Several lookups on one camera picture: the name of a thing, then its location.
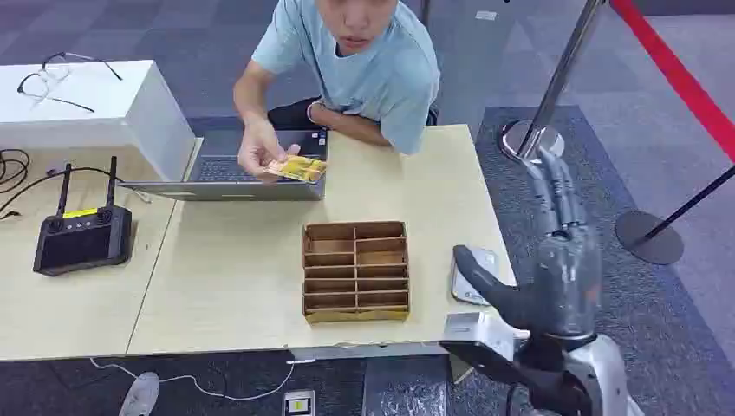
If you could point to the grey oval floor object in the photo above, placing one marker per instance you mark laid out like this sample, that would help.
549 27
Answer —
139 395

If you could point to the dark grey floor mat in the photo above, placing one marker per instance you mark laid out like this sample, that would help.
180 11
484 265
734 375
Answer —
603 258

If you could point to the black remote controller with antennas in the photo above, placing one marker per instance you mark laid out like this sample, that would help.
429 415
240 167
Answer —
83 238

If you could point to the black-framed eyeglasses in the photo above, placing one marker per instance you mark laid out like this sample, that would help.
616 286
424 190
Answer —
52 77

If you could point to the white box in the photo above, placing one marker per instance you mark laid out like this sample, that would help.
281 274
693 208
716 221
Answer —
92 109

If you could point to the wooden card box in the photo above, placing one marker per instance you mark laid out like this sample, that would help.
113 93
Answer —
356 271

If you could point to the grey laptop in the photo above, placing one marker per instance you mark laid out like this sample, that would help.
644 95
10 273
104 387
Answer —
241 172

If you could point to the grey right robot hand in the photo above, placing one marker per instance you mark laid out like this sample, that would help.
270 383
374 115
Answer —
565 287

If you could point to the white floor socket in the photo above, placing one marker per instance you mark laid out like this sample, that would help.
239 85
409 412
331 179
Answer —
298 403

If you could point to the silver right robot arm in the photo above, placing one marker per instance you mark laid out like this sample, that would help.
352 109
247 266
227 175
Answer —
580 379

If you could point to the yellow card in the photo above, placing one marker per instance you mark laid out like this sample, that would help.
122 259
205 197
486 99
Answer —
298 168

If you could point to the red barrier belt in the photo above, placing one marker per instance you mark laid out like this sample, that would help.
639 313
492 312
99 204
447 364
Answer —
677 74

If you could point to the silver phone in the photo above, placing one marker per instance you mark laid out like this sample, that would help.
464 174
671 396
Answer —
472 275

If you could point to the black stanchion post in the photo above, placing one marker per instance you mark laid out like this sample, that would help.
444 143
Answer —
660 227

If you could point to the person's right hand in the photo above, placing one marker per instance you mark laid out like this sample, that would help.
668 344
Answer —
259 150

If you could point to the person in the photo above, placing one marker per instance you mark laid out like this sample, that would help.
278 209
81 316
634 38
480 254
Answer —
367 69

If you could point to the chrome stanchion post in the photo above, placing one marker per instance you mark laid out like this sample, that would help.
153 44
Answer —
542 97

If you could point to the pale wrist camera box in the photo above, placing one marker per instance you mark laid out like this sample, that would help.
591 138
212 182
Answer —
479 339

